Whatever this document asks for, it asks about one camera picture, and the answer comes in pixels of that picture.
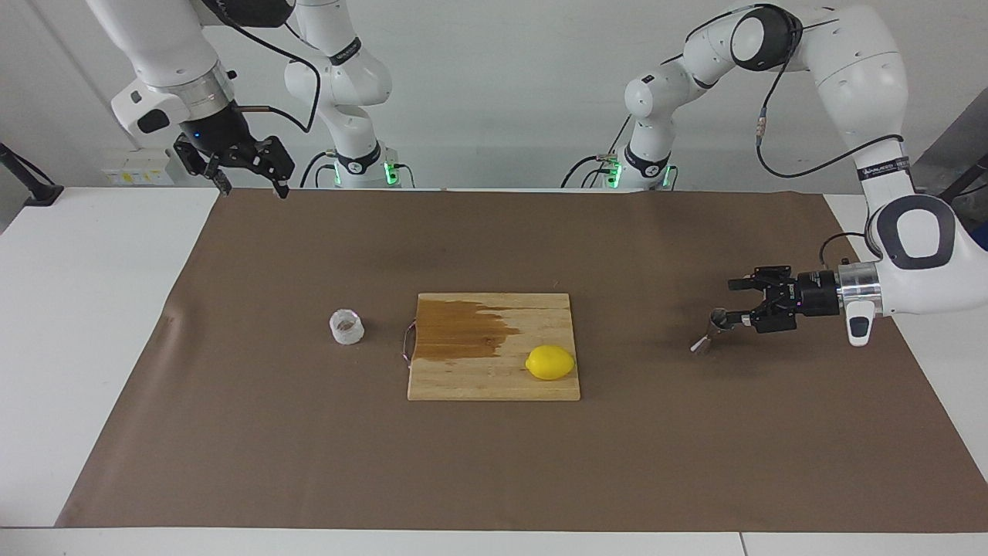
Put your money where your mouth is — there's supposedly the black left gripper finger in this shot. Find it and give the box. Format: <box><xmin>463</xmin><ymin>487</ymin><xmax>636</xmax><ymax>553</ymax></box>
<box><xmin>728</xmin><ymin>266</ymin><xmax>790</xmax><ymax>293</ymax></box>
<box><xmin>710</xmin><ymin>305</ymin><xmax>773</xmax><ymax>331</ymax></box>

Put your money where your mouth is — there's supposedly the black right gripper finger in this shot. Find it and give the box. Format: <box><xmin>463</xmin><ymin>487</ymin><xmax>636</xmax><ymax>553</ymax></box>
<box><xmin>247</xmin><ymin>137</ymin><xmax>296</xmax><ymax>199</ymax></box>
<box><xmin>174</xmin><ymin>137</ymin><xmax>232</xmax><ymax>195</ymax></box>

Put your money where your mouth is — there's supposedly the steel double jigger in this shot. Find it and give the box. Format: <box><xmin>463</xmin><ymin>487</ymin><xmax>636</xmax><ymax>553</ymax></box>
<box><xmin>689</xmin><ymin>308</ymin><xmax>734</xmax><ymax>357</ymax></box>

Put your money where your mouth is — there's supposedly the small clear plastic cup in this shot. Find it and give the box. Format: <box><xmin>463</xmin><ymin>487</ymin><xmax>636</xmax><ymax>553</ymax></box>
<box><xmin>329</xmin><ymin>308</ymin><xmax>366</xmax><ymax>346</ymax></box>

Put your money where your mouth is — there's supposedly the yellow lemon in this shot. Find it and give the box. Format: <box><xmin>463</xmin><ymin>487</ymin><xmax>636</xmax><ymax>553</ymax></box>
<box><xmin>525</xmin><ymin>344</ymin><xmax>577</xmax><ymax>381</ymax></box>

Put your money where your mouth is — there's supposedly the wooden cutting board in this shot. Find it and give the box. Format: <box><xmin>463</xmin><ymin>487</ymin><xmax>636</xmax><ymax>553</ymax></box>
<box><xmin>401</xmin><ymin>292</ymin><xmax>581</xmax><ymax>402</ymax></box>

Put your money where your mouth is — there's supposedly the brown paper table mat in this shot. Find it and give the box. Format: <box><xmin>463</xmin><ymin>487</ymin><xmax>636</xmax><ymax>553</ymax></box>
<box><xmin>56</xmin><ymin>188</ymin><xmax>988</xmax><ymax>534</ymax></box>

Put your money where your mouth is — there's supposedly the black base cable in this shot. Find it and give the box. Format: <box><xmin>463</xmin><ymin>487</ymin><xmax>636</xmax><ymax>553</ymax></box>
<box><xmin>561</xmin><ymin>154</ymin><xmax>611</xmax><ymax>188</ymax></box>
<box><xmin>299</xmin><ymin>151</ymin><xmax>334</xmax><ymax>188</ymax></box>

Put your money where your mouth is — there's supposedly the white wall outlet box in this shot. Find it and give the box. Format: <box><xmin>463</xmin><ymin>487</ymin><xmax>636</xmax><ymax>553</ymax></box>
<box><xmin>100</xmin><ymin>149</ymin><xmax>175</xmax><ymax>187</ymax></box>

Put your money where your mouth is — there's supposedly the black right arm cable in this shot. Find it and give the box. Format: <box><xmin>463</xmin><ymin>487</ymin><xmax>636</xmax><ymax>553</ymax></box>
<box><xmin>205</xmin><ymin>0</ymin><xmax>322</xmax><ymax>134</ymax></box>

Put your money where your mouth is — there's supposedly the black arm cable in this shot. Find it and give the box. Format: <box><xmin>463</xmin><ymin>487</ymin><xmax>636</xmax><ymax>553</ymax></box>
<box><xmin>205</xmin><ymin>0</ymin><xmax>322</xmax><ymax>134</ymax></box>
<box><xmin>683</xmin><ymin>4</ymin><xmax>905</xmax><ymax>267</ymax></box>

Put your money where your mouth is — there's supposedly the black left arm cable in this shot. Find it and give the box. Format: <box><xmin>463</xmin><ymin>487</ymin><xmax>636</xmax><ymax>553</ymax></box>
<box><xmin>683</xmin><ymin>4</ymin><xmax>905</xmax><ymax>267</ymax></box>

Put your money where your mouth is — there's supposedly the black clamp mount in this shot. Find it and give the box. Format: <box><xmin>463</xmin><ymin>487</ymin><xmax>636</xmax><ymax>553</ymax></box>
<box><xmin>0</xmin><ymin>143</ymin><xmax>65</xmax><ymax>207</ymax></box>
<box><xmin>930</xmin><ymin>153</ymin><xmax>988</xmax><ymax>203</ymax></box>

